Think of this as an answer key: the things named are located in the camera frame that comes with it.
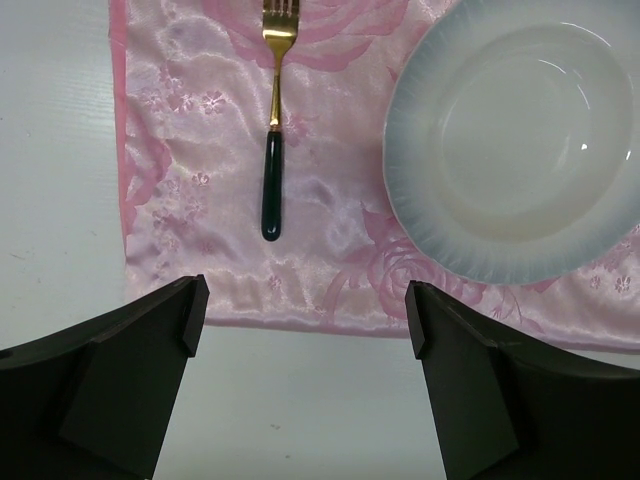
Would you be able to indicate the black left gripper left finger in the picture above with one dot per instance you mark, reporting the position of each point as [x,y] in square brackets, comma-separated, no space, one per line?
[94,401]

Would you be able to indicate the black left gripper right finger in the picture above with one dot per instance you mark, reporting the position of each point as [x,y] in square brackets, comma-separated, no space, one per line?
[509,406]

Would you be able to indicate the white scalloped plate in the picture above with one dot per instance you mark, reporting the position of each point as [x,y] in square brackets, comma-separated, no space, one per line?
[511,144]

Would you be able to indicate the pink satin rose cloth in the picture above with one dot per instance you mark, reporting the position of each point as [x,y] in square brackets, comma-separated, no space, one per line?
[192,91]

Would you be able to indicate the gold fork black handle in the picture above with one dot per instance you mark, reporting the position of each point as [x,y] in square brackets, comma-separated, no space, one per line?
[280,26]

